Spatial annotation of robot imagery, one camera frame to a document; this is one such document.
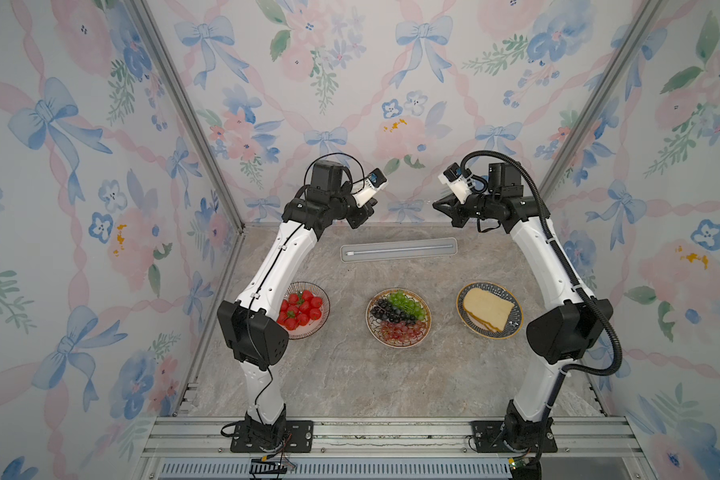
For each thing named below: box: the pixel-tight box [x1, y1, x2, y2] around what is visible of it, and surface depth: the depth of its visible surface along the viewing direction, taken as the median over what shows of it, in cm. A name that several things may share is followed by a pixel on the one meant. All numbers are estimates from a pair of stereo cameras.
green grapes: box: [388, 290, 427, 321], surface depth 96 cm
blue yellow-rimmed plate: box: [456, 281, 524, 340], surface depth 96 cm
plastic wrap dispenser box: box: [340, 237, 459, 263], surface depth 92 cm
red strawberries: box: [276, 290, 323, 331], surface depth 95 cm
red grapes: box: [380, 321, 427, 344], surface depth 90 cm
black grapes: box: [370, 298, 418, 323], surface depth 94 cm
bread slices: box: [463, 288, 515, 332], surface depth 96 cm
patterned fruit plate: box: [365, 288, 432, 349], surface depth 92 cm
